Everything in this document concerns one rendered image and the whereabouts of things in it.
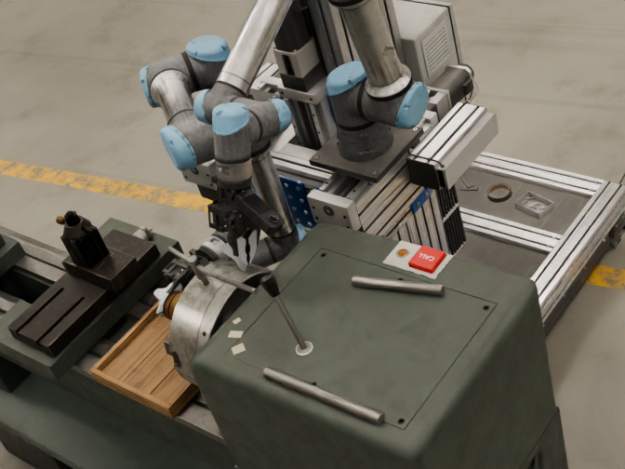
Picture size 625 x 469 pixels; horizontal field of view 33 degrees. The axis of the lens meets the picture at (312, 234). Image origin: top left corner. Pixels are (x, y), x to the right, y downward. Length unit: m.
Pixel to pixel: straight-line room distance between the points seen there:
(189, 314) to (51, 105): 3.70
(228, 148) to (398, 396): 0.60
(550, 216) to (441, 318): 1.82
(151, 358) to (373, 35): 1.03
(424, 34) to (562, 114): 1.75
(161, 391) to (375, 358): 0.80
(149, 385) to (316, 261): 0.65
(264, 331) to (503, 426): 0.53
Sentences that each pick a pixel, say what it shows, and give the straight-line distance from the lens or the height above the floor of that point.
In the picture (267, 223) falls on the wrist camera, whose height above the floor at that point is 1.45.
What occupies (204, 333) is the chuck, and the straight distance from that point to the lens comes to 2.36.
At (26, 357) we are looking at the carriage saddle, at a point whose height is 0.91.
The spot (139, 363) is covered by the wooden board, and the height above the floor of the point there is 0.89.
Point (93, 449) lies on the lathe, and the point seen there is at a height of 0.54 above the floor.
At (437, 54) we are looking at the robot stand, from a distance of 3.13.
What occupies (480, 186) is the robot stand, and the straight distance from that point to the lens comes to 4.08.
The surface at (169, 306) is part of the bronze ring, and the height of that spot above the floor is 1.10.
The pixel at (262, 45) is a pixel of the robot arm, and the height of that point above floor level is 1.65.
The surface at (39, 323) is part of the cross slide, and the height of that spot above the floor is 0.97.
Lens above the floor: 2.76
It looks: 39 degrees down
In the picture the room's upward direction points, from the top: 18 degrees counter-clockwise
